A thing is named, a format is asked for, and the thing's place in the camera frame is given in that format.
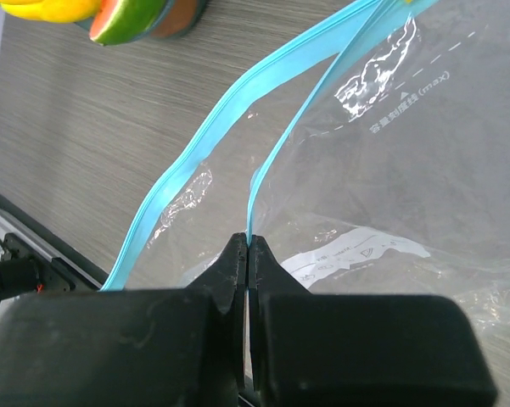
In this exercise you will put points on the green fruit basket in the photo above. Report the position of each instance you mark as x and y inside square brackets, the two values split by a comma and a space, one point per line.
[182, 17]

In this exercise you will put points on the watermelon slice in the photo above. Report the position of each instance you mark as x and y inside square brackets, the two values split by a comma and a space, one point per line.
[119, 22]

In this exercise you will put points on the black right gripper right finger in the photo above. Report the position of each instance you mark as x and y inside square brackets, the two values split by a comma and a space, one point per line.
[359, 349]

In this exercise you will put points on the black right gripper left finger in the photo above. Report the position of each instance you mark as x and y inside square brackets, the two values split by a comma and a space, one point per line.
[152, 347]

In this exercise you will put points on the yellow banana bunch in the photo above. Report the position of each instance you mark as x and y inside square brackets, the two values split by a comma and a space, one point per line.
[54, 11]

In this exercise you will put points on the clear zip top bag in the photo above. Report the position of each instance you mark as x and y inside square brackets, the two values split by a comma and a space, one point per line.
[372, 152]

